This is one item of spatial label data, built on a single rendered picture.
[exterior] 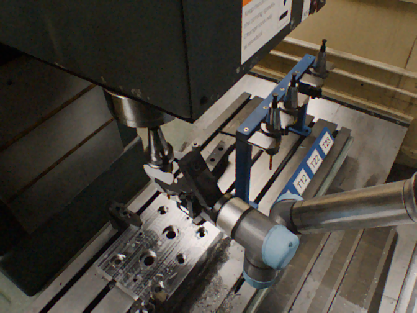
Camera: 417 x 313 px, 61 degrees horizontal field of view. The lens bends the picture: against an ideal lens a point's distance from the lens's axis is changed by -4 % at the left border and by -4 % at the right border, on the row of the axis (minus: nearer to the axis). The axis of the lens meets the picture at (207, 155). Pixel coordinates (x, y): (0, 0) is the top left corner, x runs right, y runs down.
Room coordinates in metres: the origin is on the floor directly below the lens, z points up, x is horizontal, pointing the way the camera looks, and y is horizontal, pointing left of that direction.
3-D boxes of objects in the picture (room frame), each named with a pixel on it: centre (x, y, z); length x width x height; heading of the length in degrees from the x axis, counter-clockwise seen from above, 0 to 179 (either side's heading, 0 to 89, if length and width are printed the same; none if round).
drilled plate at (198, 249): (0.53, 0.15, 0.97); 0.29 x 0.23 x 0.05; 143
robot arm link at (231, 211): (0.42, -0.05, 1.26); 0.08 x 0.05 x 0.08; 135
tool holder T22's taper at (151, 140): (0.57, 0.11, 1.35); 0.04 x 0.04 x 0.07
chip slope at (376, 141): (1.09, -0.29, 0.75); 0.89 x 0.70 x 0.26; 53
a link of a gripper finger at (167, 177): (0.53, 0.11, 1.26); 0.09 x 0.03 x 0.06; 59
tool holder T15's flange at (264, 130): (0.73, -0.18, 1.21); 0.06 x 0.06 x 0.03
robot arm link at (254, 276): (0.38, -0.11, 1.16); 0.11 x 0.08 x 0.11; 147
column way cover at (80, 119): (0.83, 0.46, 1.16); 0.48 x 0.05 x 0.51; 143
